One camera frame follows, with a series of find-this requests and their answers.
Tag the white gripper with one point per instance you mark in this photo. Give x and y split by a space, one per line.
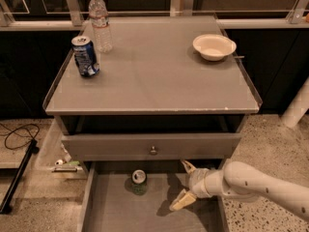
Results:
197 181

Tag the green soda can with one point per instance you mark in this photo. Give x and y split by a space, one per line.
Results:
139 182

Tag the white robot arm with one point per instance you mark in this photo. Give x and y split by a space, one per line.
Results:
241 181

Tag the closed top drawer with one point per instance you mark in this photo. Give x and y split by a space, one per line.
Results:
170 146

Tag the round metal drawer knob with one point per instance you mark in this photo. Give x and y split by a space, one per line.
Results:
153 151

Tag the open middle drawer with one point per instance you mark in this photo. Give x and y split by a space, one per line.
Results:
109 205

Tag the grey drawer cabinet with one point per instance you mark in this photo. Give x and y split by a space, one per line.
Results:
154 81

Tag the blue soda can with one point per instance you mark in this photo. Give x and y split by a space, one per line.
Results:
84 56

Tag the white pole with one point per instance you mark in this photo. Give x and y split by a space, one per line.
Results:
297 107

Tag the clear plastic bin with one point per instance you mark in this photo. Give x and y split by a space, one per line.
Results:
54 158

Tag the white bowl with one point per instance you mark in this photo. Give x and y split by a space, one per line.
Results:
214 47

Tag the black floor bar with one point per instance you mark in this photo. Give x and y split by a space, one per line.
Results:
32 149

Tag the clear plastic water bottle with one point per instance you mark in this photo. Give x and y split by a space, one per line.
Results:
99 17

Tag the metal window railing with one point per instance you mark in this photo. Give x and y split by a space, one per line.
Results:
72 15

